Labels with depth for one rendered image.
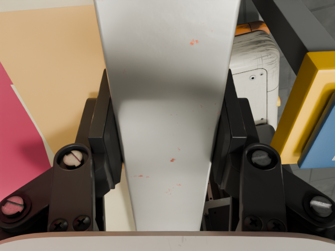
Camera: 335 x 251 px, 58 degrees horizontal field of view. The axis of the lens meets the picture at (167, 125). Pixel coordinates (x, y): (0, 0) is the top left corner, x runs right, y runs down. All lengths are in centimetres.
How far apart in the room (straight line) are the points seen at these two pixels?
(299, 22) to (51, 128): 34
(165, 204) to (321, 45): 29
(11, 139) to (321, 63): 23
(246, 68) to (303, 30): 72
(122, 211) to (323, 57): 20
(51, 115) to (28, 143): 3
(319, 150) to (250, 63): 83
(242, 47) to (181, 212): 102
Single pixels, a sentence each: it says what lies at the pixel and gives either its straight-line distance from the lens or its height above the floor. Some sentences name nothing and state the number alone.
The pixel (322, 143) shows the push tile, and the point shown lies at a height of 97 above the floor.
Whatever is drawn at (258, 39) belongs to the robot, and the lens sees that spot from 119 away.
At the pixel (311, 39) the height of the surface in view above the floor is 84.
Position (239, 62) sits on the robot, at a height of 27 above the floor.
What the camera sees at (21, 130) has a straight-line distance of 18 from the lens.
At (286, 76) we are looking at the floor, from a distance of 160.
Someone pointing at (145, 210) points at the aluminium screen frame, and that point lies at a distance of 16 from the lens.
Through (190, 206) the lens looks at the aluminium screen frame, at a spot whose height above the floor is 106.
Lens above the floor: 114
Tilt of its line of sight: 43 degrees down
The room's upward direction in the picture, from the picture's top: 174 degrees clockwise
